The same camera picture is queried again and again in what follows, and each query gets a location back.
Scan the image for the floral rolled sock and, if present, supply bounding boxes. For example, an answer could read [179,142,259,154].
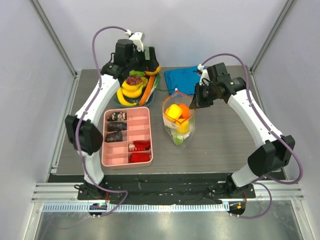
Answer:
[108,111,127,122]

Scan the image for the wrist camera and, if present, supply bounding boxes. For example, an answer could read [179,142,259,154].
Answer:
[195,64,210,86]
[125,29,145,52]

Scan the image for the orange mango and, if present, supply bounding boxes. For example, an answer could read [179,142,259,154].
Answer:
[144,65,162,76]

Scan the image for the blue folded cloth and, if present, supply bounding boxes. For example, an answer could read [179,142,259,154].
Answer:
[164,66,200,95]

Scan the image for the red white cloth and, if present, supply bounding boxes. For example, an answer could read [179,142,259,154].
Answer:
[128,140,151,152]

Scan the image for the purple grapes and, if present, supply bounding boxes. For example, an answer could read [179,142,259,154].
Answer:
[126,75,143,86]

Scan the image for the dark patterned rolled sock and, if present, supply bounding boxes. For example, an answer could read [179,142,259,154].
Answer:
[105,131,123,143]

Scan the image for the yellow lemon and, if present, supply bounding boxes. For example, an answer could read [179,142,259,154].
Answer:
[175,118,190,134]

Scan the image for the white cauliflower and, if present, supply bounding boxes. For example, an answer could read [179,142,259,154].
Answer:
[171,132,193,147]

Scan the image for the teal fruit basket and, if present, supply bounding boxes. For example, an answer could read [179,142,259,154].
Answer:
[112,77,156,108]

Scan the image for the orange tangerine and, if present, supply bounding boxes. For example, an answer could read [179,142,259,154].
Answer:
[178,103,190,119]

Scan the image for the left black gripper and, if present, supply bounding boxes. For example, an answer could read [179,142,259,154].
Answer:
[127,47,160,73]

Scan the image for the clear orange-zip bag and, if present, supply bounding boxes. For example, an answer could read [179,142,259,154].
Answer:
[161,88,196,149]

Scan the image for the orange carrot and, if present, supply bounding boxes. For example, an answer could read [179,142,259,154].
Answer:
[139,75,156,106]

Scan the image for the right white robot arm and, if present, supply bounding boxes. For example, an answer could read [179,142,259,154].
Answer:
[189,63,295,198]

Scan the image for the yellow bell pepper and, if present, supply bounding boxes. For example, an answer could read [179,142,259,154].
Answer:
[164,104,183,123]

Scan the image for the green onion stalk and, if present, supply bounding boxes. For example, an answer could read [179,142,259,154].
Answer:
[150,73,173,94]

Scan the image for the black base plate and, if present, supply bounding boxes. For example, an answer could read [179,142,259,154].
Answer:
[74,173,256,206]

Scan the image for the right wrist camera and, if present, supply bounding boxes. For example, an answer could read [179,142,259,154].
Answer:
[195,64,210,86]

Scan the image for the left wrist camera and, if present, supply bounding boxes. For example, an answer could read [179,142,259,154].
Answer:
[125,29,145,52]

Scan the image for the pink compartment tray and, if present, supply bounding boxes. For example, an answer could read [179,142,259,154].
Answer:
[101,107,153,169]

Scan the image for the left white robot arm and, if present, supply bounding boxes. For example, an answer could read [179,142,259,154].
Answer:
[65,33,160,200]

